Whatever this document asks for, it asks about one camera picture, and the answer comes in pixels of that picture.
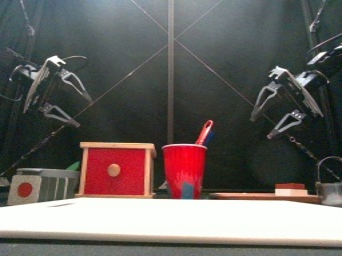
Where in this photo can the white cutting board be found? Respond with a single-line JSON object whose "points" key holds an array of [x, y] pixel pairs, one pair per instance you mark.
{"points": [[172, 220]]}

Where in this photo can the toy sushi roll red centre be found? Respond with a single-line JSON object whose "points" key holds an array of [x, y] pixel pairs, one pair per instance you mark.
{"points": [[34, 190]]}

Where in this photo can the green toy piece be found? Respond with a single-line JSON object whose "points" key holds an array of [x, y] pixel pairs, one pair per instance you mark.
{"points": [[75, 166]]}

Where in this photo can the red plastic cup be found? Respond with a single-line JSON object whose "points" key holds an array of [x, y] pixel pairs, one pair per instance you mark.
{"points": [[185, 166]]}

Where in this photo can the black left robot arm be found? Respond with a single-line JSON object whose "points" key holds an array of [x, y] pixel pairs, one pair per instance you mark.
{"points": [[17, 74]]}

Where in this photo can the brown wooden board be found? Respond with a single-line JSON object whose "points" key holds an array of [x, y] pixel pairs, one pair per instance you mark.
{"points": [[249, 196]]}

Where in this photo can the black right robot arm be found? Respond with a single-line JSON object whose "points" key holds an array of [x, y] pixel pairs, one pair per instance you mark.
{"points": [[328, 60]]}

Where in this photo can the wooden box red drawer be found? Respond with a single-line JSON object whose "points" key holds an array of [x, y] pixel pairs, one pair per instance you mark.
{"points": [[115, 170]]}

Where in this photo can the toy nigiri sushi red white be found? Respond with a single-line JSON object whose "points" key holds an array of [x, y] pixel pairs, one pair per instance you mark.
{"points": [[291, 189]]}

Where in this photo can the vertical metal frame pole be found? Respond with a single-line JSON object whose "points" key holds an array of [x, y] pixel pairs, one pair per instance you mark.
{"points": [[170, 66]]}

